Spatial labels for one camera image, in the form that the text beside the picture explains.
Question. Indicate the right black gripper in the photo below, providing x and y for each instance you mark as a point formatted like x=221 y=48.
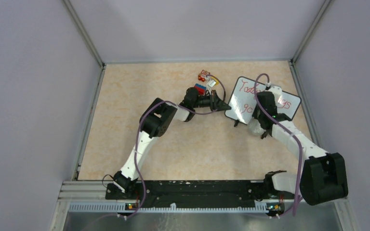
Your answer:
x=255 y=114

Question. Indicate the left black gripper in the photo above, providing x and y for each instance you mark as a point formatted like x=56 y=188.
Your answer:
x=215 y=104

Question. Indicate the small whiteboard with black frame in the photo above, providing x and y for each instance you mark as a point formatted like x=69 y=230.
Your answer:
x=242 y=102

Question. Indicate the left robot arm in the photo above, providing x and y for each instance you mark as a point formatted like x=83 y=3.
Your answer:
x=154 y=123

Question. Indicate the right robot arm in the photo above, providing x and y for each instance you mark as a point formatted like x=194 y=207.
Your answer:
x=321 y=176

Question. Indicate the red and blue toy brick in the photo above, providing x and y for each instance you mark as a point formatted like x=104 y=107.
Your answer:
x=200 y=88

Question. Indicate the red owl toy block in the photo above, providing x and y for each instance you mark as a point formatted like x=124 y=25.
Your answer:
x=204 y=76

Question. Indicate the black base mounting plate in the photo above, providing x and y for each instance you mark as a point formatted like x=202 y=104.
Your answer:
x=194 y=193

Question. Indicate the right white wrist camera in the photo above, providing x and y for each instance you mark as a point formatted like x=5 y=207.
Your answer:
x=275 y=90

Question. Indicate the white cable duct strip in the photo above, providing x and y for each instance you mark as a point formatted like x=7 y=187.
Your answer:
x=118 y=207

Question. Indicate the aluminium frame rail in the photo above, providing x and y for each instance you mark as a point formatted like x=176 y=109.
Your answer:
x=329 y=216

